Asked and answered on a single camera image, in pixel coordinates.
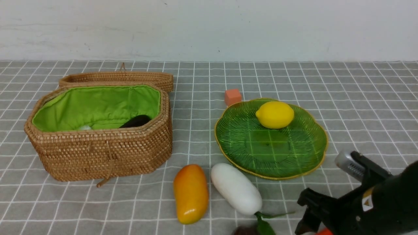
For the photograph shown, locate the grey checked tablecloth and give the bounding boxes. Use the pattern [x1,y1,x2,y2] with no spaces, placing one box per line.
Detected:
[0,61,417,235]

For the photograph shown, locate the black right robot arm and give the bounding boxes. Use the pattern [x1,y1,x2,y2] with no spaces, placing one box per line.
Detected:
[295,160,417,235]

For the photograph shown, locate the woven rattan basket green lining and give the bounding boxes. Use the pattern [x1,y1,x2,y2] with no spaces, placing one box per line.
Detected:
[24,81,173,188]

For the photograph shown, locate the red chili pepper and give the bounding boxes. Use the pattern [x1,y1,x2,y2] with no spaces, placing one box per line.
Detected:
[315,228,333,235]

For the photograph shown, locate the yellow lemon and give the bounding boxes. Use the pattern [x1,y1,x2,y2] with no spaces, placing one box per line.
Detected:
[255,101,295,129]

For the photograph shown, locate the dark eggplant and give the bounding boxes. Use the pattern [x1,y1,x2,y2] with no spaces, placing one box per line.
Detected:
[119,115,151,128]

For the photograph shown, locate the woven rattan basket lid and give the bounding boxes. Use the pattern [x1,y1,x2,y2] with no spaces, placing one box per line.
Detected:
[58,63,174,92]

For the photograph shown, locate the dark purple round fruit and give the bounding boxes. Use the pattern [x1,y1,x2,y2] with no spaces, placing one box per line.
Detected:
[232,226,259,235]

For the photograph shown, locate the small orange cube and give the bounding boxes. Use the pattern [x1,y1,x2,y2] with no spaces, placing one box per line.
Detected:
[224,89,242,107]

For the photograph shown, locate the white radish with green leaves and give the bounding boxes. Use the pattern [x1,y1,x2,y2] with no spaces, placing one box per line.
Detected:
[210,163,287,235]

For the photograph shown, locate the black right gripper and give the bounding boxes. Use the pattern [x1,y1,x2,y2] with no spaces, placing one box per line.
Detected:
[295,188,346,235]

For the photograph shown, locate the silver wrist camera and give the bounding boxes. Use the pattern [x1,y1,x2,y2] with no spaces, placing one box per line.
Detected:
[334,150,392,183]

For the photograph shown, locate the orange yellow mango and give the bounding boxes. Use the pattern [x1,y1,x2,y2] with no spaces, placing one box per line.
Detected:
[173,164,209,225]

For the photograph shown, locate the green glass leaf plate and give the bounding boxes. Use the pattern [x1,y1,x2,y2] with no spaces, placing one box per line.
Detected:
[214,98,329,180]

